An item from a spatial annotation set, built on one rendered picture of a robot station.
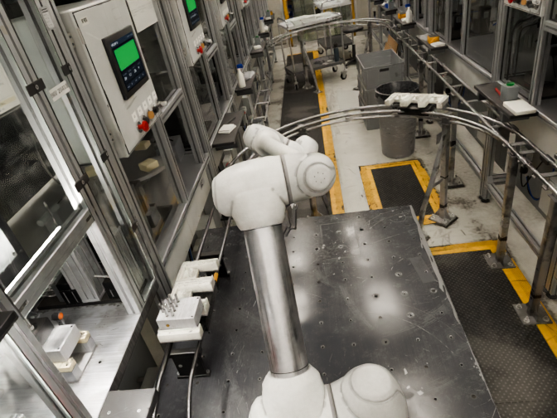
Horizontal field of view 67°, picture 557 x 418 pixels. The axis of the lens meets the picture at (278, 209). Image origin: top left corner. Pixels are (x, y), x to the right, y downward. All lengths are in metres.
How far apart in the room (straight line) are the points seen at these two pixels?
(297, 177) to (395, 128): 2.93
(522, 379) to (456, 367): 0.89
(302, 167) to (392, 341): 0.75
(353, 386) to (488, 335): 1.46
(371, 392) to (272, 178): 0.56
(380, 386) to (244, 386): 0.54
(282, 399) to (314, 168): 0.56
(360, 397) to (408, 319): 0.56
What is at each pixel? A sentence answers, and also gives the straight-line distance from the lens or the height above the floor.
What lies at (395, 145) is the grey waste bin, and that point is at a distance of 3.99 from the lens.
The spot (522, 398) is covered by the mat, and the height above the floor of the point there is 0.01.
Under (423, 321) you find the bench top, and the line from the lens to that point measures 1.59.
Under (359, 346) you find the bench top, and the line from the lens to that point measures 1.52.
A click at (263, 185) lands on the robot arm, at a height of 1.37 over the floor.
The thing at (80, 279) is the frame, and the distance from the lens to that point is 1.58.
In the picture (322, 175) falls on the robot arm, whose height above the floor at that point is 1.38.
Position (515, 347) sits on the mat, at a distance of 2.45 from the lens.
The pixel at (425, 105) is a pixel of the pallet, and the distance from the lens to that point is 2.84.
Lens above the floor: 1.87
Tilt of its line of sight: 32 degrees down
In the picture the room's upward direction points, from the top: 12 degrees counter-clockwise
